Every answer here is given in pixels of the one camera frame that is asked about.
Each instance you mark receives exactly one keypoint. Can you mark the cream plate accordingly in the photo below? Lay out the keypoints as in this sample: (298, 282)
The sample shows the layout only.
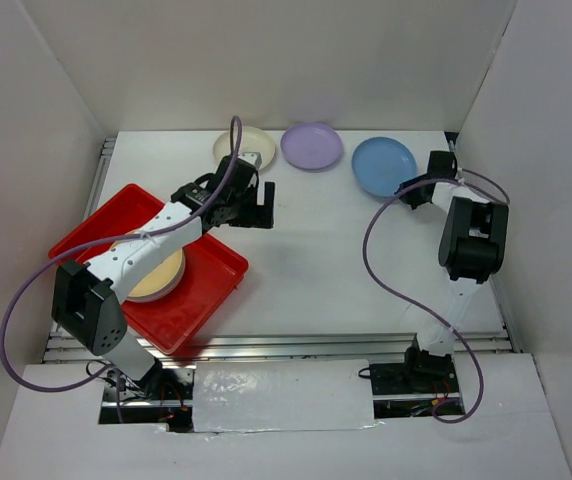
(254, 141)

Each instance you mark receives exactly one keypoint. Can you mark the purple plate at back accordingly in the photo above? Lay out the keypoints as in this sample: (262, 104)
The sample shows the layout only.
(311, 146)

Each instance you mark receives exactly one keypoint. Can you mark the blue plate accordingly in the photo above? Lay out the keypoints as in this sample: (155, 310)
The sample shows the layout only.
(381, 164)

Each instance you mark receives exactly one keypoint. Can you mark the white foil-edged panel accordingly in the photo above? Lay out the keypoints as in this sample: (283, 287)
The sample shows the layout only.
(303, 395)

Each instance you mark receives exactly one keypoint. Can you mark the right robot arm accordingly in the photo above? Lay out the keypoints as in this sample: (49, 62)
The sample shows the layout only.
(471, 250)

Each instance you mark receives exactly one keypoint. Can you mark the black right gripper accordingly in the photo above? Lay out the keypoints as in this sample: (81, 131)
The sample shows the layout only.
(410, 198)

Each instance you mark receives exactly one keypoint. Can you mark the orange plate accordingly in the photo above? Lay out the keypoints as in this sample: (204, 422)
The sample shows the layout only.
(161, 280)

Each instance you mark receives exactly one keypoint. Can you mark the red plastic bin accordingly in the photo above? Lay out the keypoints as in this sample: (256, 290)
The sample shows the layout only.
(212, 272)

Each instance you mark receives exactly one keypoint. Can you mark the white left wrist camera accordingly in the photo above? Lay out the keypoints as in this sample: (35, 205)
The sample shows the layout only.
(252, 158)

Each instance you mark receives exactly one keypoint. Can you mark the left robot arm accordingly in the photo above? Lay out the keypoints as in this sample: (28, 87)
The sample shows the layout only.
(88, 297)

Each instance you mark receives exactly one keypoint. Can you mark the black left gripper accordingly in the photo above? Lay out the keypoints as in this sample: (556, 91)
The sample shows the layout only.
(259, 216)

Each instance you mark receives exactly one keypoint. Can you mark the aluminium front rail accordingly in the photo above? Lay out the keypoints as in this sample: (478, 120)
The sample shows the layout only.
(62, 348)

